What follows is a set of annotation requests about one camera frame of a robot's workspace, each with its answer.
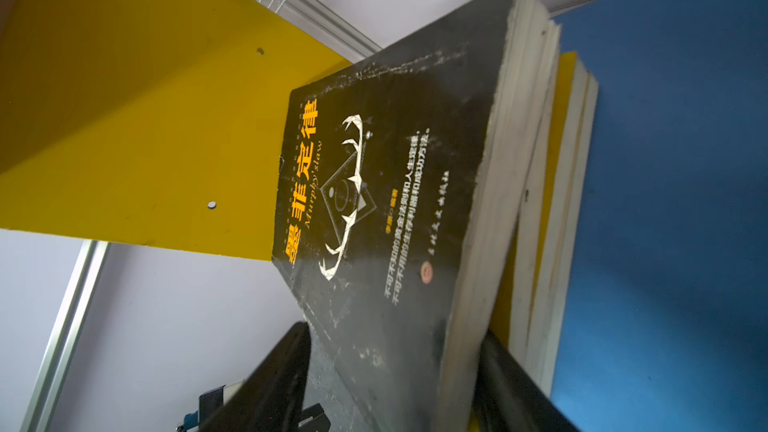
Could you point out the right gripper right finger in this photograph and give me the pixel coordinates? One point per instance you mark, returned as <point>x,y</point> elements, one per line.
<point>507,399</point>

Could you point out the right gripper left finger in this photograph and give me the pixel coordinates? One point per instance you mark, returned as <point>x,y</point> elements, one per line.
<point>271,398</point>

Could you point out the yellow cartoon boy book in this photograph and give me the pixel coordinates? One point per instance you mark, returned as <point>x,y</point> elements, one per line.
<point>513,309</point>

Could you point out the black yellow title book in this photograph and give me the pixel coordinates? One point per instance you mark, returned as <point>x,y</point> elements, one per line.
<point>399,191</point>

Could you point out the yellow bookshelf pink blue shelves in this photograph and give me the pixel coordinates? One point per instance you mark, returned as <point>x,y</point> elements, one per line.
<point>141,121</point>

